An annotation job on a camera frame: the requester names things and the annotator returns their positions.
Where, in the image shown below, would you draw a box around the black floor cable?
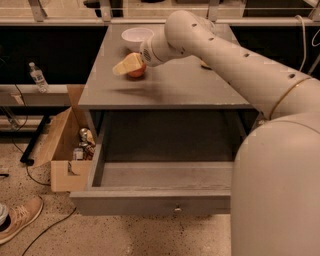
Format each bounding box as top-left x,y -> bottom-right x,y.
21,207 -> 78,256

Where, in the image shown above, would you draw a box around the metal cans in box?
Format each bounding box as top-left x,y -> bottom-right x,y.
73,128 -> 96,161

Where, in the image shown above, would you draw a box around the red apple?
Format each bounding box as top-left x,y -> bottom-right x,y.
128,64 -> 146,78

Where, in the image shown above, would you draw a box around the yellow sponge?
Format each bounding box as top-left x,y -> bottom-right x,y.
200,60 -> 211,70

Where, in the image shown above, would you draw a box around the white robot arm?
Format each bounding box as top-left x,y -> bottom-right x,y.
113,10 -> 320,256

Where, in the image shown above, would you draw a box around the open grey top drawer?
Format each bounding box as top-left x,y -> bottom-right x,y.
71,113 -> 245,215

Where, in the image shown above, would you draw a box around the clear plastic water bottle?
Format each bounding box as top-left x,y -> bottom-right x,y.
29,62 -> 48,93

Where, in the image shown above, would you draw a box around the black table leg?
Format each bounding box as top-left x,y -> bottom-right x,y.
20,115 -> 50,166

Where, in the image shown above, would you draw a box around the white bowl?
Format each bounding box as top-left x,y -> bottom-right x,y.
121,27 -> 154,52

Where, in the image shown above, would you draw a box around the tan sneaker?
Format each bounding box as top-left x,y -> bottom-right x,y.
0,196 -> 44,245

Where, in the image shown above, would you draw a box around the cardboard box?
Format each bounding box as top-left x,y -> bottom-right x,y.
34,85 -> 92,192

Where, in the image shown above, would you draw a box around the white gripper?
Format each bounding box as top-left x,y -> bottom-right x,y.
112,31 -> 181,75

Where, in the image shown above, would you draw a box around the grey cabinet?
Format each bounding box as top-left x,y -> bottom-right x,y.
77,23 -> 261,141

